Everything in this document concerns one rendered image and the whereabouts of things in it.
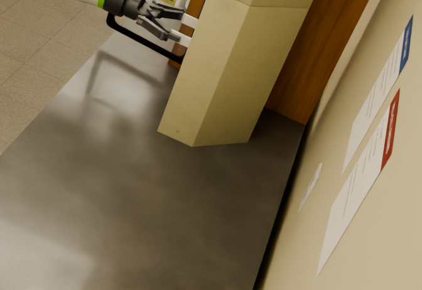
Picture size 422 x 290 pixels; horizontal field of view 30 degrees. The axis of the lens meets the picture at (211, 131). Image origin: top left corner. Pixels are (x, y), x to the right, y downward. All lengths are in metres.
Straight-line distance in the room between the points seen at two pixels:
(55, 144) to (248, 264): 0.59
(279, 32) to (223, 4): 0.19
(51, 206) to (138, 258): 0.25
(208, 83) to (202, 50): 0.10
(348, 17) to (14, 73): 2.06
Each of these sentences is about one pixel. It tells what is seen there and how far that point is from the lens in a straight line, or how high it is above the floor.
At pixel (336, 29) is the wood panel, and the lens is 2.40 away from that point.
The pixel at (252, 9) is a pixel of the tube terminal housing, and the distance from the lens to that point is 2.02.
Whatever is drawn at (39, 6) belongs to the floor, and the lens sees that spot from 4.59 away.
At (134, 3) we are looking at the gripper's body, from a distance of 2.26.
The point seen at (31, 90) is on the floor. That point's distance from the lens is 3.89.
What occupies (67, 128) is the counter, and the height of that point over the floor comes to 0.94.
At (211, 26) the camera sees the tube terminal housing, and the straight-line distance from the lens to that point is 2.05.
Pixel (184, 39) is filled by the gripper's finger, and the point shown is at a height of 1.19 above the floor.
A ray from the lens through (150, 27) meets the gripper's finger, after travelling 2.21.
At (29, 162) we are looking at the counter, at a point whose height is 0.94.
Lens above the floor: 2.24
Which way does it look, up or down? 34 degrees down
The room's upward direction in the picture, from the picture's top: 23 degrees clockwise
